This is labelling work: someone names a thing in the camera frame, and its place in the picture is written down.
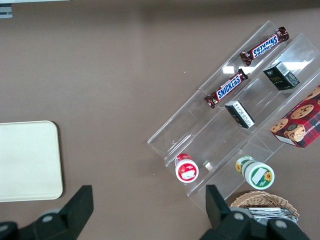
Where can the small red-lidded jar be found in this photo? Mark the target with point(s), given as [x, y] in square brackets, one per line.
[186, 171]

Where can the small light wicker basket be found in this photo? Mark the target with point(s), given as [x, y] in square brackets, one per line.
[257, 198]

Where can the red tartan cookie box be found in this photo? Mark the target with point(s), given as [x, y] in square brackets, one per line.
[300, 120]

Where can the cream rectangular tray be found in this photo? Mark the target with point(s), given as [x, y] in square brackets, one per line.
[27, 160]

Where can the crumpled aluminium foil container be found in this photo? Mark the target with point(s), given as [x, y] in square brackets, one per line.
[270, 213]

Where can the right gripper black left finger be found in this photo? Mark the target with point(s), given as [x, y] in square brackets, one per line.
[75, 215]

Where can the clear acrylic tiered shelf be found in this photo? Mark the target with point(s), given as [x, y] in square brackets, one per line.
[200, 130]

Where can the small black carton box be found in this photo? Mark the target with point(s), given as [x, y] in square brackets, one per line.
[240, 115]
[280, 78]

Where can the grey white device at table edge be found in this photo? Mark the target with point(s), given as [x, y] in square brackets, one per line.
[5, 11]

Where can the Snickers chocolate bar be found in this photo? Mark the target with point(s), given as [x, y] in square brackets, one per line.
[228, 88]
[265, 46]

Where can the green-lidded sunflower jar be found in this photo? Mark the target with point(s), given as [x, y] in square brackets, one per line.
[258, 176]

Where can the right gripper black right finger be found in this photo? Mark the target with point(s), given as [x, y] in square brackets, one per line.
[217, 212]

